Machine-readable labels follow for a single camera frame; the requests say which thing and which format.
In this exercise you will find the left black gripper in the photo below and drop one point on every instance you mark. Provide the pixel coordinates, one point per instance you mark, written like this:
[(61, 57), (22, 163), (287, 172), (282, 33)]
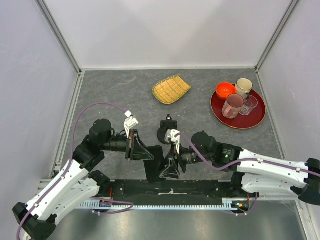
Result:
[(131, 147)]

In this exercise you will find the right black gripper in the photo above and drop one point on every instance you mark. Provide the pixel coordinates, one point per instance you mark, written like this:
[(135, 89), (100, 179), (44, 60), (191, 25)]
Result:
[(171, 171)]

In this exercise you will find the black smartphone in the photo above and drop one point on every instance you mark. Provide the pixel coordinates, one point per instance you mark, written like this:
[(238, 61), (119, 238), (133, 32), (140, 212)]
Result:
[(153, 168)]

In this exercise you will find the black phone stand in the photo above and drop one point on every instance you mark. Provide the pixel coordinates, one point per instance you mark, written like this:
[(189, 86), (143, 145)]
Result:
[(165, 125)]

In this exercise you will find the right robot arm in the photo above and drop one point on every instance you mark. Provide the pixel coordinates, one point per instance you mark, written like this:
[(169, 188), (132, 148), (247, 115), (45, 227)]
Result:
[(252, 172)]

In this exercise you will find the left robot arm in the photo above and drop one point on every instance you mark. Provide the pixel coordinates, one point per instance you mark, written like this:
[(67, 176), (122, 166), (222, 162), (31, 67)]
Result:
[(77, 181)]

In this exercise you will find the woven bamboo tray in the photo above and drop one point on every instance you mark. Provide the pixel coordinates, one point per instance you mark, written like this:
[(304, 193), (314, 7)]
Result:
[(170, 90)]

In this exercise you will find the pink mug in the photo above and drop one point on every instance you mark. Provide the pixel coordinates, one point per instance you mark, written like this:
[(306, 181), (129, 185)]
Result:
[(232, 106)]

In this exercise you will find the orange bowl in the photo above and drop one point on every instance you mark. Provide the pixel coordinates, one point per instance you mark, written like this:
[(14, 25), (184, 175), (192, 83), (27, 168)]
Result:
[(224, 89)]

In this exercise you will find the clear glass cup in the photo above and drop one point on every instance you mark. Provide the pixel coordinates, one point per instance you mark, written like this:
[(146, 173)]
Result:
[(250, 103)]

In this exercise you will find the white ceramic mug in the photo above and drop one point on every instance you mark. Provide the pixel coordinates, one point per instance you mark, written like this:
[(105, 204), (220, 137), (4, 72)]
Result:
[(243, 87)]

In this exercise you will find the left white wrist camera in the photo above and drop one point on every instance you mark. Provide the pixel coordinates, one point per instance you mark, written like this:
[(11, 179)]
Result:
[(130, 122)]

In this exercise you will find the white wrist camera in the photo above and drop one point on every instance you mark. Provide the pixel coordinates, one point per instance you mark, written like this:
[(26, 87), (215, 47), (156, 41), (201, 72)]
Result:
[(173, 136), (130, 122)]

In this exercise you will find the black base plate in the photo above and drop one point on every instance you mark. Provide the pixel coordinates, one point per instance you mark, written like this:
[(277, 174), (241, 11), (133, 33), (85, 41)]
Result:
[(173, 192)]

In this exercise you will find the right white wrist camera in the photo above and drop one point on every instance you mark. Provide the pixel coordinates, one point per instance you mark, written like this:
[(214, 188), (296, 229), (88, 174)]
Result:
[(173, 136)]

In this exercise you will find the slotted cable duct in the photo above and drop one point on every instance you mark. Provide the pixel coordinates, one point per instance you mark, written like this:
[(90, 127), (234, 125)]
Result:
[(99, 205)]

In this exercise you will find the left aluminium frame post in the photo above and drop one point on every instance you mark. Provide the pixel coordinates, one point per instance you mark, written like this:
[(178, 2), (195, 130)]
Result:
[(58, 34)]

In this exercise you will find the aluminium frame post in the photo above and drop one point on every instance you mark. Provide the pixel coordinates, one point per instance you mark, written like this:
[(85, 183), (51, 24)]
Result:
[(58, 34), (277, 33)]

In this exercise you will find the right aluminium frame post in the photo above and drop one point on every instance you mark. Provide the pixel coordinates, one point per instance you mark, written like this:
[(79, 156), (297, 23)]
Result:
[(277, 33)]

